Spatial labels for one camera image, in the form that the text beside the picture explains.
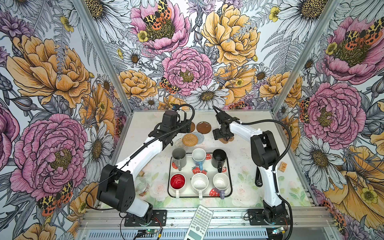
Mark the woven rattan round coaster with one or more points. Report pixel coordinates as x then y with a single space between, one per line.
190 140

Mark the green circuit board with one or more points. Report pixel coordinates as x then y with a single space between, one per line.
149 233
277 231

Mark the blue grey fabric coaster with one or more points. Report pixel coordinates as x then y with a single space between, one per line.
200 137

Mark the strawberry print serving tray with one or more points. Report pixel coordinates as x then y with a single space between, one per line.
191 169

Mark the blue white mug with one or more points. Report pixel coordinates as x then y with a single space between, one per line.
199 157

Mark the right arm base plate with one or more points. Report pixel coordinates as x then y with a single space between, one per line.
264 217

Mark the right green circuit board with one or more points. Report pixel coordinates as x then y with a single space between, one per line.
277 231

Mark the clear glass jar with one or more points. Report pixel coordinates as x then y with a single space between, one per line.
141 186

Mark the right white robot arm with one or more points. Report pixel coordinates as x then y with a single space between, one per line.
265 154

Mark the brown round wooden coaster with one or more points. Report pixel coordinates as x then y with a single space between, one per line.
203 127

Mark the red mug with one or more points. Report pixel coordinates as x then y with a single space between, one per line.
178 184

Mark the white calculator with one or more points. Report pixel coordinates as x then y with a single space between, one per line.
199 224

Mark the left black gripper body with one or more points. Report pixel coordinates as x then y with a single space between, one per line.
173 128

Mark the white woven round coaster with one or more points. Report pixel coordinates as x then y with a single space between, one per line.
179 143

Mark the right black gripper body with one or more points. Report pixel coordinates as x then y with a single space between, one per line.
220 133

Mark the black mug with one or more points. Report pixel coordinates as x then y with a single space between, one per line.
219 157

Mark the black handle tool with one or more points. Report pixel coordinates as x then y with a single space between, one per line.
258 178

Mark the left green circuit board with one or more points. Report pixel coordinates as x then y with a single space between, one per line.
149 233

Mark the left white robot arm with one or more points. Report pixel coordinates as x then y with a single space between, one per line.
116 186

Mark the small orange biscuit tile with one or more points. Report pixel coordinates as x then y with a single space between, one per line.
283 167

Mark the purple white mug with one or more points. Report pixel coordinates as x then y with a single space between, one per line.
221 183

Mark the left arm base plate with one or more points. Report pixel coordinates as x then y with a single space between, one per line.
154 218

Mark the grey mug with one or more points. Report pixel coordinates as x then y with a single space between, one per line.
179 158

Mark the paw print cork coaster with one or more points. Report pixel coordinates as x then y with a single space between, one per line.
225 140

